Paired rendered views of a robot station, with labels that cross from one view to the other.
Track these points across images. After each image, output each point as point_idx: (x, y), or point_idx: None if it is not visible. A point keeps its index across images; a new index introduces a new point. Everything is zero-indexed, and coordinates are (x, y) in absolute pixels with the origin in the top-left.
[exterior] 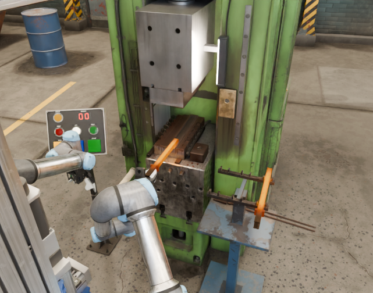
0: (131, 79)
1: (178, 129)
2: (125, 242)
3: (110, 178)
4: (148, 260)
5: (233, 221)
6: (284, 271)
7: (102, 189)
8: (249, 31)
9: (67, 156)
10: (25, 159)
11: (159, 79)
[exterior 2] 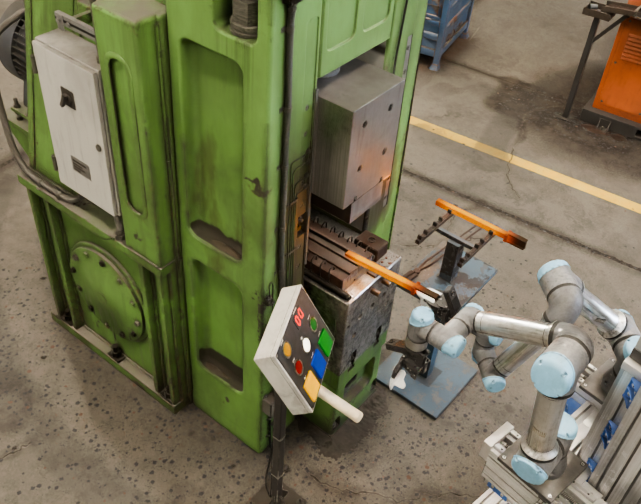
0: (287, 219)
1: (314, 243)
2: (289, 472)
3: (97, 465)
4: (605, 313)
5: (451, 279)
6: (411, 311)
7: (125, 486)
8: (408, 63)
9: (499, 314)
10: (557, 324)
11: (363, 184)
